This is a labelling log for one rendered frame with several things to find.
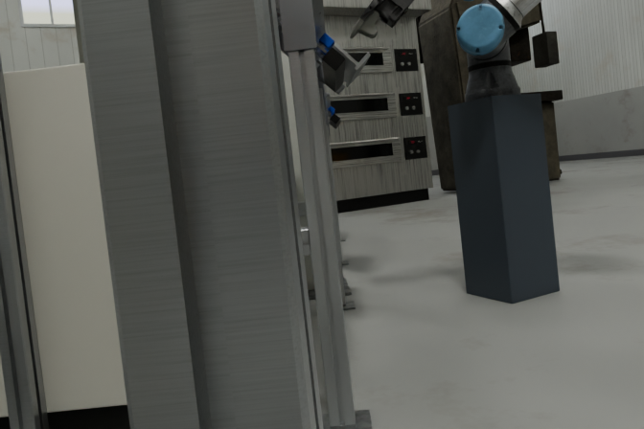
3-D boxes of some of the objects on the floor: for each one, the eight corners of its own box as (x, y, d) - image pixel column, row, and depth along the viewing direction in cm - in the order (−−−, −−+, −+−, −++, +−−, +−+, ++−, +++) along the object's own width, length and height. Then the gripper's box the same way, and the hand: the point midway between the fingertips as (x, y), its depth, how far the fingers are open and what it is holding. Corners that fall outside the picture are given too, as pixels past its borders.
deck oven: (307, 220, 447) (280, -13, 441) (261, 215, 555) (239, 28, 549) (451, 198, 509) (430, -7, 503) (384, 198, 617) (366, 29, 611)
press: (513, 180, 693) (490, -51, 684) (605, 176, 574) (579, -103, 564) (413, 194, 629) (386, -60, 619) (494, 193, 510) (462, -122, 500)
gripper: (424, -14, 140) (370, 50, 141) (419, -4, 149) (368, 56, 150) (399, -36, 140) (345, 28, 141) (395, -24, 149) (344, 36, 150)
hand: (352, 32), depth 145 cm, fingers closed
